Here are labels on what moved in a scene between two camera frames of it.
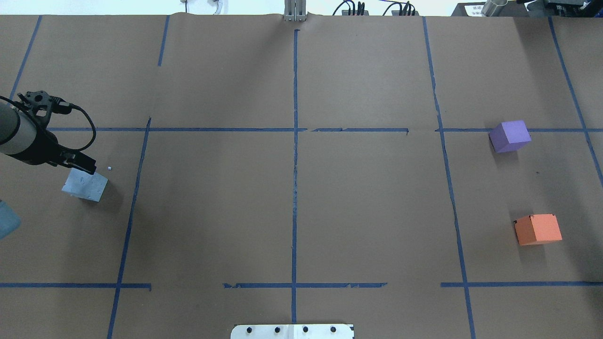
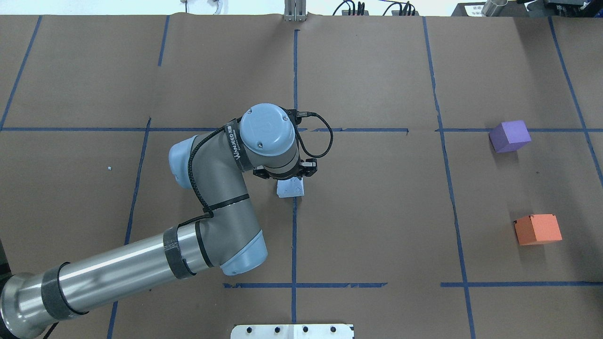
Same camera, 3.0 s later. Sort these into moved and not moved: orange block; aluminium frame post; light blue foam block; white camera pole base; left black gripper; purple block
Moved: left black gripper; light blue foam block
Not moved: purple block; aluminium frame post; orange block; white camera pole base
